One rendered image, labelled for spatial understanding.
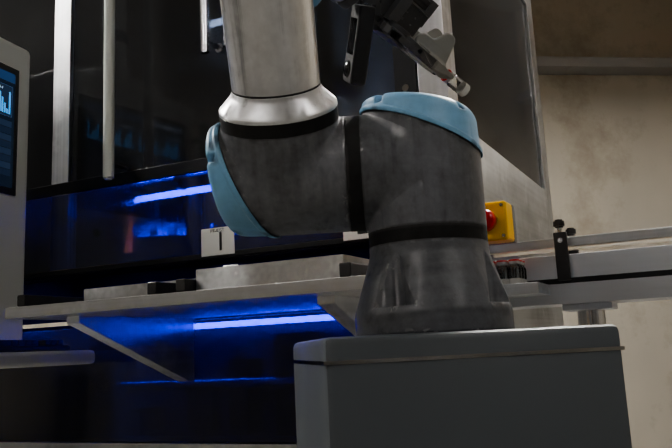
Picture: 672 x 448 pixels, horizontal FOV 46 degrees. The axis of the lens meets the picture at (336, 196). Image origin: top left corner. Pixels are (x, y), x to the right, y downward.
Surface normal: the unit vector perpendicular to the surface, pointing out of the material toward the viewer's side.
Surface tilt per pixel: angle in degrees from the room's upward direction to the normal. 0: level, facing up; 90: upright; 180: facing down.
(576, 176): 90
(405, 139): 82
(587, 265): 90
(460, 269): 73
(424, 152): 90
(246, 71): 119
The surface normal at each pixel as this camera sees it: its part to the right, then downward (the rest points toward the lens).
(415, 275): -0.35, -0.45
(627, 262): -0.43, -0.15
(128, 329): 0.90, -0.13
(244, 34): -0.40, 0.37
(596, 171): 0.15, -0.20
